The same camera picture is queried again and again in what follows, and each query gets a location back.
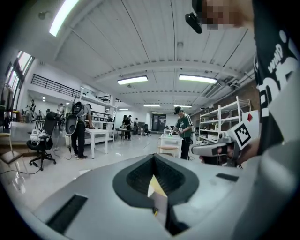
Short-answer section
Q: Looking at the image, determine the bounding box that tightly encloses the white table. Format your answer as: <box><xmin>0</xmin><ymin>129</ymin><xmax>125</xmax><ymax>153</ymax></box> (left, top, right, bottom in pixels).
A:
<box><xmin>84</xmin><ymin>127</ymin><xmax>111</xmax><ymax>159</ymax></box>
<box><xmin>158</xmin><ymin>133</ymin><xmax>184</xmax><ymax>159</ymax></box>

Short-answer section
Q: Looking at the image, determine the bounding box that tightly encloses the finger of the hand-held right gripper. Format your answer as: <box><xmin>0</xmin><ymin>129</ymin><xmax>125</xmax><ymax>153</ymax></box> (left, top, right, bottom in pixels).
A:
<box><xmin>191</xmin><ymin>143</ymin><xmax>214</xmax><ymax>156</ymax></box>

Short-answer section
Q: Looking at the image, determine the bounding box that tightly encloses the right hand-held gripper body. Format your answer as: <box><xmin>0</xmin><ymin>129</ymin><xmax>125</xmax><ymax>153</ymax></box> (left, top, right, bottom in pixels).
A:
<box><xmin>212</xmin><ymin>109</ymin><xmax>261</xmax><ymax>167</ymax></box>

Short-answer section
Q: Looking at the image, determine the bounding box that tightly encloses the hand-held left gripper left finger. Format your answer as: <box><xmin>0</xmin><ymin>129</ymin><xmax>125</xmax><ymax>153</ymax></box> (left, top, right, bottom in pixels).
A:
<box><xmin>32</xmin><ymin>153</ymin><xmax>174</xmax><ymax>240</ymax></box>

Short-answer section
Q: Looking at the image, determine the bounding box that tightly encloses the long ceiling light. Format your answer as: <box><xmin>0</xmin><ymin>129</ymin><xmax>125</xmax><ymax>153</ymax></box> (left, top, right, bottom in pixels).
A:
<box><xmin>48</xmin><ymin>0</ymin><xmax>82</xmax><ymax>38</ymax></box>

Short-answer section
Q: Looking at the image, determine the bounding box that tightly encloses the black head camera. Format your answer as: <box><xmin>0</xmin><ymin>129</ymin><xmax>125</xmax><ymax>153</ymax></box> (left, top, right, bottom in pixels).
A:
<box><xmin>185</xmin><ymin>12</ymin><xmax>203</xmax><ymax>35</ymax></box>

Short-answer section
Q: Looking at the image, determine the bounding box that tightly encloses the small yellow white item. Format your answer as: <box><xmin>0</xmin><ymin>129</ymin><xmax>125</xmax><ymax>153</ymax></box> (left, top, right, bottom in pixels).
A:
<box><xmin>147</xmin><ymin>174</ymin><xmax>169</xmax><ymax>223</ymax></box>

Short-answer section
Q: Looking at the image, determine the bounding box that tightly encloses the black railing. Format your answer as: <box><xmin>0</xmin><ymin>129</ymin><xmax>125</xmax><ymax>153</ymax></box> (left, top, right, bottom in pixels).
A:
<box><xmin>30</xmin><ymin>73</ymin><xmax>82</xmax><ymax>98</ymax></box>

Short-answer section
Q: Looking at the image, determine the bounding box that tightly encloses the person's right hand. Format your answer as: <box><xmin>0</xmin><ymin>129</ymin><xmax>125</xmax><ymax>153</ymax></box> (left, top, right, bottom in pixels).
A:
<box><xmin>198</xmin><ymin>138</ymin><xmax>261</xmax><ymax>167</ymax></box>

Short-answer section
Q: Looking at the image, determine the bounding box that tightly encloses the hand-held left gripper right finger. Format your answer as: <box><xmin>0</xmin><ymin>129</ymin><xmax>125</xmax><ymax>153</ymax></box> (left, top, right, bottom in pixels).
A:
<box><xmin>153</xmin><ymin>153</ymin><xmax>244</xmax><ymax>236</ymax></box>

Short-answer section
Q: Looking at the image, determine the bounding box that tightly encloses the rectangular ceiling light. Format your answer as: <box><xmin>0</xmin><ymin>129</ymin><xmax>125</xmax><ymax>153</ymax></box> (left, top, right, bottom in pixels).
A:
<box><xmin>178</xmin><ymin>74</ymin><xmax>218</xmax><ymax>85</ymax></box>
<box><xmin>116</xmin><ymin>75</ymin><xmax>149</xmax><ymax>86</ymax></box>

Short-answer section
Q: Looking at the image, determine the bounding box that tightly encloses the wooden stool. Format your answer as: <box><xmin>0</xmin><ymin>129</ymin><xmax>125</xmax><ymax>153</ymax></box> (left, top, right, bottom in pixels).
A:
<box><xmin>157</xmin><ymin>144</ymin><xmax>179</xmax><ymax>158</ymax></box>

